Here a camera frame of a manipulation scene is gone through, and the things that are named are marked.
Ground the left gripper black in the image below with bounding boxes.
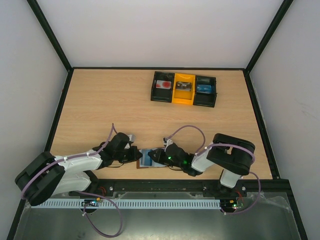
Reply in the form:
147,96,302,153
114,146,143,164

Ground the brown leather card holder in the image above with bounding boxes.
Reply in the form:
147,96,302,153
136,148,166,169

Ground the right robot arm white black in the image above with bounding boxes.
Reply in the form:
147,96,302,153
147,133,256,196

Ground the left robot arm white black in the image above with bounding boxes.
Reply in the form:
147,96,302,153
14,132,143,206

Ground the red white card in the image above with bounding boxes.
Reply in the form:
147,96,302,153
155,80,172,90

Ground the dark black card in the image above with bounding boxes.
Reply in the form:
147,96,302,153
175,81,193,92

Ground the blue card in bin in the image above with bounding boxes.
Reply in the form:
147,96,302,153
196,84,212,94

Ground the left controller board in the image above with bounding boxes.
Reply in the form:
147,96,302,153
81,197,103,207

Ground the controller board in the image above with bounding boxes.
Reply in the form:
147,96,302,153
220,199,244,212
81,197,103,207

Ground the left black bin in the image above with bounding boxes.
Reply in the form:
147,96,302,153
150,71,175,103

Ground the black bin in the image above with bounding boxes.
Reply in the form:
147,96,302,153
193,75,217,108
150,71,175,103

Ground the yellow middle bin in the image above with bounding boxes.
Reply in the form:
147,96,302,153
172,73,196,105

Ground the right black bin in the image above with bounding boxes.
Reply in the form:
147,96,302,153
193,75,217,108

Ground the right controller board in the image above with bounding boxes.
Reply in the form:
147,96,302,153
220,199,244,212

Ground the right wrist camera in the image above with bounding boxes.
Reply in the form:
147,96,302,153
163,136,174,147

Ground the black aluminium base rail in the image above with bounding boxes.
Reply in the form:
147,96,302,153
24,177,292,198

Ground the light blue slotted cable duct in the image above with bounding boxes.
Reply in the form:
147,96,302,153
36,198,221,210

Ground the black cage frame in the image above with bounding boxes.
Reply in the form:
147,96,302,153
6,0,308,240

